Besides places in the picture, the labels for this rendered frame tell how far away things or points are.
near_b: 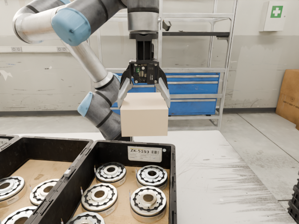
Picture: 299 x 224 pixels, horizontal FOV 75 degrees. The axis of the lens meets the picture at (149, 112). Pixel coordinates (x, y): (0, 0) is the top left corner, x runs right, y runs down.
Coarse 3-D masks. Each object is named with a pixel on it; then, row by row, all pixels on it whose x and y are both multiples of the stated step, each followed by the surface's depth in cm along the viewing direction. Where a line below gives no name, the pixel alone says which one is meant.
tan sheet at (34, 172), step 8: (32, 160) 77; (40, 160) 77; (24, 168) 73; (32, 168) 73; (40, 168) 73; (48, 168) 73; (56, 168) 73; (64, 168) 73; (24, 176) 68; (32, 176) 68; (40, 176) 68; (48, 176) 68; (56, 176) 68; (32, 184) 65; (24, 200) 58; (0, 208) 56; (8, 208) 56; (16, 208) 56; (0, 216) 53
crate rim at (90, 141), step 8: (24, 136) 75; (32, 136) 75; (40, 136) 75; (8, 144) 70; (88, 144) 70; (0, 152) 65; (72, 168) 57; (64, 176) 54; (56, 184) 51; (48, 192) 48; (48, 200) 46; (40, 208) 44; (32, 216) 42
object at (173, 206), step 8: (96, 144) 70; (128, 144) 71; (136, 144) 70; (144, 144) 70; (152, 144) 70; (160, 144) 70; (168, 144) 70; (88, 152) 67; (80, 160) 60; (72, 176) 54; (64, 184) 51; (56, 192) 48; (176, 192) 48; (56, 200) 46; (176, 200) 46; (48, 208) 44; (176, 208) 44; (40, 216) 42; (176, 216) 42
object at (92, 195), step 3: (96, 189) 58; (99, 189) 58; (102, 189) 58; (105, 189) 58; (93, 192) 56; (96, 192) 57; (105, 192) 56; (93, 195) 55; (105, 195) 55; (93, 198) 54; (96, 198) 54; (99, 198) 54; (102, 198) 54; (105, 198) 55; (96, 201) 54; (99, 201) 54
